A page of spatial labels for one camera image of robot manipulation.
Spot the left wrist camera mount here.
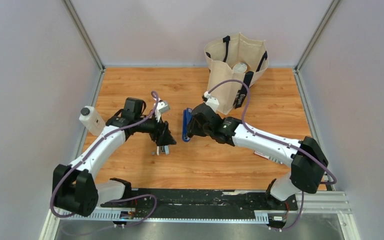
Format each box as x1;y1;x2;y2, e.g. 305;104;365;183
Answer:
154;100;170;122

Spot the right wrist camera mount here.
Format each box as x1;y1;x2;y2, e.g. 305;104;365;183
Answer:
202;91;220;113

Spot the cream canvas tote bag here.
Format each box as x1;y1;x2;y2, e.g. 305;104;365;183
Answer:
204;32;269;115

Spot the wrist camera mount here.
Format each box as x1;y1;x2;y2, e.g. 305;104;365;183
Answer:
202;91;220;113
154;100;170;122

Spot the white bottle black cap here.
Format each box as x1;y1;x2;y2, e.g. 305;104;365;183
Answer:
78;105;106;136

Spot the light grey white stapler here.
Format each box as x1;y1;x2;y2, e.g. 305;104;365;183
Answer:
155;145;165;156

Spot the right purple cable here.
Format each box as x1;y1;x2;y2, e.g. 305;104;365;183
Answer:
206;79;338;232

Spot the blue black stapler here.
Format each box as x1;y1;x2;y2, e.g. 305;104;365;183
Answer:
182;107;192;143

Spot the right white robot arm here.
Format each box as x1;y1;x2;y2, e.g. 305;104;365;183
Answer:
186;103;329;210

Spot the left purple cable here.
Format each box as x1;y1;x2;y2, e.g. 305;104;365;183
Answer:
49;91;158;229

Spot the purple cable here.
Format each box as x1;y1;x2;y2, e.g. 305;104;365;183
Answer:
206;79;338;232
49;91;158;229

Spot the white roll in bag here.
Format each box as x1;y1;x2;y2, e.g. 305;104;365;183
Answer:
232;62;249;74

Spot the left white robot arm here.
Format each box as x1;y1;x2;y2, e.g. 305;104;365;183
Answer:
50;92;177;218

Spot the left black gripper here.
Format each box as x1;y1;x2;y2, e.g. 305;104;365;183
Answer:
134;110;177;147

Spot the red white staples box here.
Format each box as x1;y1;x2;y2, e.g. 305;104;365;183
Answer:
254;151;283;165

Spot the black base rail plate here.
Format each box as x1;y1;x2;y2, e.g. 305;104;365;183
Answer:
101;188;299;220

